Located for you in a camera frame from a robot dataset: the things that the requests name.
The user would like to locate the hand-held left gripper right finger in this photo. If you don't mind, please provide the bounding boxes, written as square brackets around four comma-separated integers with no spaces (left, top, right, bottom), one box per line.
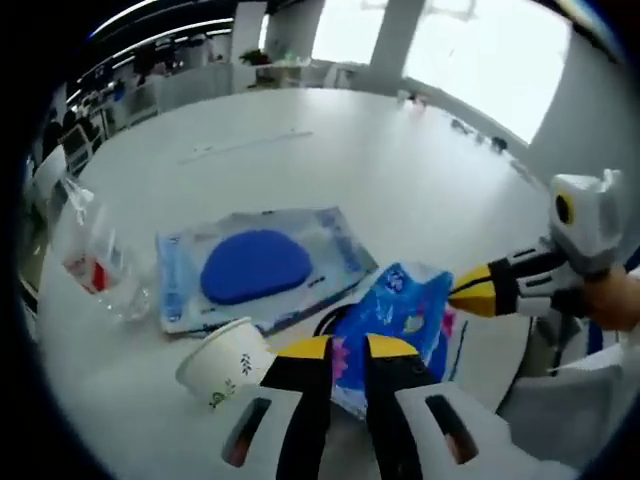
[363,333,509,480]

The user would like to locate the clear plastic water bottle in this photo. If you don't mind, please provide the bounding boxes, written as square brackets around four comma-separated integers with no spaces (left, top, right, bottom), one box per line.
[59,177,154,321]

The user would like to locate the white paper cup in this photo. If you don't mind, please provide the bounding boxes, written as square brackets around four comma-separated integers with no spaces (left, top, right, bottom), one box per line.
[175,317,277,412]

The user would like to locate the potted plant with red flowers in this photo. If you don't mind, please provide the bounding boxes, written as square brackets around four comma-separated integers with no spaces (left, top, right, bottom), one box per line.
[238,48,272,67]

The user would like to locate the black cable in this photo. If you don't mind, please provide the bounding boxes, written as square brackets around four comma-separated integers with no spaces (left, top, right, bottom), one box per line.
[313,303,351,337]

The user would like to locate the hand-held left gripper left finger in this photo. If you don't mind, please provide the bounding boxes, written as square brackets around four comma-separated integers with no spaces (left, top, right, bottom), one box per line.
[219,335,334,480]

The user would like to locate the clear pouch with blue pad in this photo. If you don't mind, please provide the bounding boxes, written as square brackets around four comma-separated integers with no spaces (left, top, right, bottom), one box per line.
[155,205,380,336]

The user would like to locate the person's right hand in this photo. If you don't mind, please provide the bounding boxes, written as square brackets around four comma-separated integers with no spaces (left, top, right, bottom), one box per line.
[585,264,640,332]

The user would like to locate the white office chair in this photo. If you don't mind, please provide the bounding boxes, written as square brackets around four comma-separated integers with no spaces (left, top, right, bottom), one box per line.
[62,124,104,167]

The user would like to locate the small dark objects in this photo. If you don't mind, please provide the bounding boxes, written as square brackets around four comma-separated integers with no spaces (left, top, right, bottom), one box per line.
[452,118,507,151]

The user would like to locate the white partition cabinet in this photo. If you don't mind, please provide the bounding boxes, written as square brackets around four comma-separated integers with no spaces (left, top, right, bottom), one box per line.
[154,62,236,115]

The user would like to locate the blue tissue pack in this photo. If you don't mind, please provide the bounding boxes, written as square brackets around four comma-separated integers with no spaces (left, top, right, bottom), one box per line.
[329,262,469,421]

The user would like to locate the person's white clothing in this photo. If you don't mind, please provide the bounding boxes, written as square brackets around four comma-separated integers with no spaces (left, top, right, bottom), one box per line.
[499,309,640,451]

